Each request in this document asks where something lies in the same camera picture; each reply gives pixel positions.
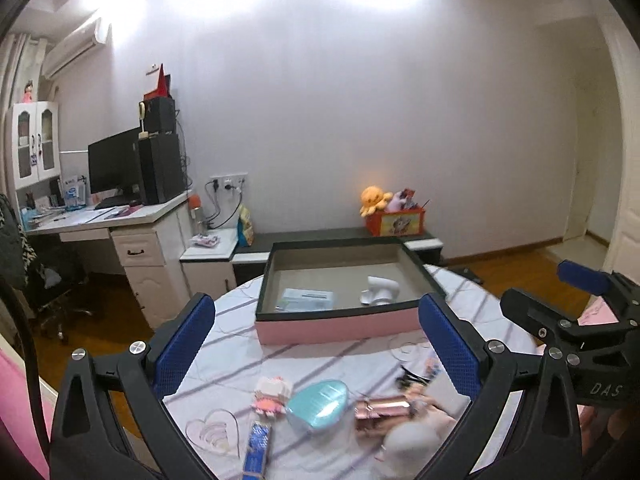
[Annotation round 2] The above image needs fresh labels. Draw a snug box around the blue yellow snack bag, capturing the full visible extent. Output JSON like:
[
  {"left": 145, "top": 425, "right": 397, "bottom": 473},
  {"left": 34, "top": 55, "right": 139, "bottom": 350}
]
[{"left": 236, "top": 205, "right": 254, "bottom": 247}]

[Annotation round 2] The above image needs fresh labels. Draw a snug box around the white pink brick figure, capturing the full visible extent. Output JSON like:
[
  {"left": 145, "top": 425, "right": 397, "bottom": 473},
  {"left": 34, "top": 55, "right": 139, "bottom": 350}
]
[{"left": 252, "top": 377, "right": 293, "bottom": 418}]

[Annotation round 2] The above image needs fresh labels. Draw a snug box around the low black-top bench cabinet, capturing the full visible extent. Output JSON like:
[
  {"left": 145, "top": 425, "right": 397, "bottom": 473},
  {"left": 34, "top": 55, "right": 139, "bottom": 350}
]
[{"left": 231, "top": 228, "right": 444, "bottom": 285}]

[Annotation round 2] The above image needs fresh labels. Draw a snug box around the purple plush toy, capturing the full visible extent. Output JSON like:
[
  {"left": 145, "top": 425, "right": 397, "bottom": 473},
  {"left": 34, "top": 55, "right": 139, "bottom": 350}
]
[{"left": 385, "top": 191, "right": 407, "bottom": 214}]

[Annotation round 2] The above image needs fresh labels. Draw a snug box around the white wall power strip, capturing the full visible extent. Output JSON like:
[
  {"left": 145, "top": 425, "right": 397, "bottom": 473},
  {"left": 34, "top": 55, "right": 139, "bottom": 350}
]
[{"left": 208, "top": 172, "right": 248, "bottom": 191}]

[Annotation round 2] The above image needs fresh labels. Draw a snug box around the white seashell ornament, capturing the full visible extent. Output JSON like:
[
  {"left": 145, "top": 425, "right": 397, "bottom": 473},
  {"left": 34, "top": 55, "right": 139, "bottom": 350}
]
[{"left": 360, "top": 275, "right": 400, "bottom": 307}]

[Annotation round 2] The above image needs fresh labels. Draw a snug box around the white glass-door cabinet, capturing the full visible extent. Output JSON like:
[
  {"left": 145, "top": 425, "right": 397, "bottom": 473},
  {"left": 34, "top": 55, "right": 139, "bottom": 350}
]
[{"left": 6, "top": 101, "right": 61, "bottom": 190}]

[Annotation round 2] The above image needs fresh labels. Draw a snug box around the teal white paper packet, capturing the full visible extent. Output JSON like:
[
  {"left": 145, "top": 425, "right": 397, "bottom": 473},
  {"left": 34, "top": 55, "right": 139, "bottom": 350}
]
[{"left": 274, "top": 288, "right": 334, "bottom": 313}]

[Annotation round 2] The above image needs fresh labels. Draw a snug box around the black box on tower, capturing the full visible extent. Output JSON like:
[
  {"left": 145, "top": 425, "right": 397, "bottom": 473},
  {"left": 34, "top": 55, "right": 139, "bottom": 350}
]
[{"left": 140, "top": 96, "right": 176, "bottom": 133}]

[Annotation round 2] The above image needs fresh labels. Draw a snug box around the rose gold tube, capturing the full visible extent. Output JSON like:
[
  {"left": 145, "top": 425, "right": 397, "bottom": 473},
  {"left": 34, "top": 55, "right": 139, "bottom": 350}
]
[{"left": 354, "top": 394, "right": 413, "bottom": 438}]

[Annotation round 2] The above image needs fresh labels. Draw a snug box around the small doll on cabinet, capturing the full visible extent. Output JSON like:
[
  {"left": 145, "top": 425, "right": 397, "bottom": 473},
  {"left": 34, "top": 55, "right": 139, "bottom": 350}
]
[{"left": 22, "top": 80, "right": 35, "bottom": 103}]

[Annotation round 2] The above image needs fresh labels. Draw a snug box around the candy packet on cabinet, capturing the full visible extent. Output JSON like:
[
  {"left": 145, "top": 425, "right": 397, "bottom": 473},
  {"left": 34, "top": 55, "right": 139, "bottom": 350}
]
[{"left": 191, "top": 234, "right": 220, "bottom": 248}]

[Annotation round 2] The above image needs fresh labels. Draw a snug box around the white side cabinet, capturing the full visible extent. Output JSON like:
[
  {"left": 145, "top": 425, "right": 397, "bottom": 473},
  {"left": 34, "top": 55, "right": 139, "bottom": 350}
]
[{"left": 180, "top": 229, "right": 238, "bottom": 299}]

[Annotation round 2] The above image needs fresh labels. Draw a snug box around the teal egg-shaped case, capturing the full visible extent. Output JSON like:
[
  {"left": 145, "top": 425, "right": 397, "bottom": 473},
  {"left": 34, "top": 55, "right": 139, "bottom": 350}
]
[{"left": 285, "top": 379, "right": 349, "bottom": 432}]

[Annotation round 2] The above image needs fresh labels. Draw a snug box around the black computer monitor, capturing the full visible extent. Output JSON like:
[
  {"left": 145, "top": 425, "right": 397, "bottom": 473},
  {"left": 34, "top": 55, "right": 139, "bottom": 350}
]
[{"left": 88, "top": 127, "right": 141, "bottom": 209}]

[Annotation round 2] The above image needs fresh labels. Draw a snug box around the black hair clip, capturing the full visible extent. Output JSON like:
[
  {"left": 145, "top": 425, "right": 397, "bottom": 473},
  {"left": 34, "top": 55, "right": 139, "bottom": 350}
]
[{"left": 395, "top": 366, "right": 431, "bottom": 390}]

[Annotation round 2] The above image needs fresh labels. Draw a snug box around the black office chair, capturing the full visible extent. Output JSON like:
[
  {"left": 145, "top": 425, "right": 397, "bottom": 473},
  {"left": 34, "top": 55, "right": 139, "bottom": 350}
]
[{"left": 1, "top": 196, "right": 93, "bottom": 344}]

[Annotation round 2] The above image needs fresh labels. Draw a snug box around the white air conditioner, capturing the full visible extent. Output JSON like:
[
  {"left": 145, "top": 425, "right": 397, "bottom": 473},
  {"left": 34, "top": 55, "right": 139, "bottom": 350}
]
[{"left": 41, "top": 18, "right": 111, "bottom": 80}]

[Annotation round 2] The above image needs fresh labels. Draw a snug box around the striped white tablecloth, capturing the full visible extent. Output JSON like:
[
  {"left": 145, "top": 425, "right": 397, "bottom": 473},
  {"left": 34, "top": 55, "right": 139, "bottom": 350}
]
[{"left": 162, "top": 261, "right": 544, "bottom": 480}]

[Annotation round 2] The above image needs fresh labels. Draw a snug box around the pink doll figure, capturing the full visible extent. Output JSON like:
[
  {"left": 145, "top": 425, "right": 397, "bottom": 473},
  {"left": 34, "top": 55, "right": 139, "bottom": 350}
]
[{"left": 399, "top": 350, "right": 470, "bottom": 432}]

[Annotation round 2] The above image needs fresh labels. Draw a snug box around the orange octopus plush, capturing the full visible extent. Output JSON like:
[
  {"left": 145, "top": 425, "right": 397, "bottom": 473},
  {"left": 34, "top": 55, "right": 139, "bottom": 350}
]
[{"left": 360, "top": 185, "right": 394, "bottom": 218}]

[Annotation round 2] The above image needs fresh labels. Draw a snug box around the orange-lid bottle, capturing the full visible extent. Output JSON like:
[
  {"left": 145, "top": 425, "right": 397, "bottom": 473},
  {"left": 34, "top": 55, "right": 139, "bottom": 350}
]
[{"left": 188, "top": 194, "right": 207, "bottom": 235}]

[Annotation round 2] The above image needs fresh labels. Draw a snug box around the pink green-rimmed storage box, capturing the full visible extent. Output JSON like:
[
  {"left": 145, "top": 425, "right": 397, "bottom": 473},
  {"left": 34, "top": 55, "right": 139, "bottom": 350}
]
[{"left": 255, "top": 238, "right": 447, "bottom": 346}]

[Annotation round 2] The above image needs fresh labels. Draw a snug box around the clear heart coaster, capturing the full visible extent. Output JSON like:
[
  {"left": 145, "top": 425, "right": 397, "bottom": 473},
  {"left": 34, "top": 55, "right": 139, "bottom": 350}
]
[{"left": 184, "top": 410, "right": 240, "bottom": 458}]

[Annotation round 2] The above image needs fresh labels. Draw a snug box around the blue box on desk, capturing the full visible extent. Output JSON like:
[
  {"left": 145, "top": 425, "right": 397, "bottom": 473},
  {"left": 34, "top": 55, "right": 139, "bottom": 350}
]
[{"left": 62, "top": 176, "right": 87, "bottom": 211}]

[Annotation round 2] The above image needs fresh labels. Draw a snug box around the red triangular bag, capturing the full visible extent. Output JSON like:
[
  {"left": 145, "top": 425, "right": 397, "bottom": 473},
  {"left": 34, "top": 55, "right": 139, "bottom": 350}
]
[{"left": 143, "top": 64, "right": 171, "bottom": 101}]

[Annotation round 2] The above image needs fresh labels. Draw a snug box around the red toy box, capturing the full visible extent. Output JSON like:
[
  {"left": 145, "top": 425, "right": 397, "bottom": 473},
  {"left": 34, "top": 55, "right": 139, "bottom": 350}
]
[{"left": 366, "top": 208, "right": 425, "bottom": 237}]

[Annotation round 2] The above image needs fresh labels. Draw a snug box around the black cable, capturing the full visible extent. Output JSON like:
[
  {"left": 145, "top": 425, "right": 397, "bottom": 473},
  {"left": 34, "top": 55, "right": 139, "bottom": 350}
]
[{"left": 0, "top": 274, "right": 51, "bottom": 461}]

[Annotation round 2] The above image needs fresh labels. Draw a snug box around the white desk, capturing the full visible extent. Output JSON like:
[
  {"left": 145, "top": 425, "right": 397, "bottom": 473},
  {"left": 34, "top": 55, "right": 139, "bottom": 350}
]
[{"left": 27, "top": 192, "right": 193, "bottom": 330}]

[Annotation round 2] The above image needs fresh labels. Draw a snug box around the black computer tower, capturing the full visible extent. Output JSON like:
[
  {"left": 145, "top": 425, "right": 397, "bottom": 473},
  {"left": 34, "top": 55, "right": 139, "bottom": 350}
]
[{"left": 137, "top": 132, "right": 186, "bottom": 205}]

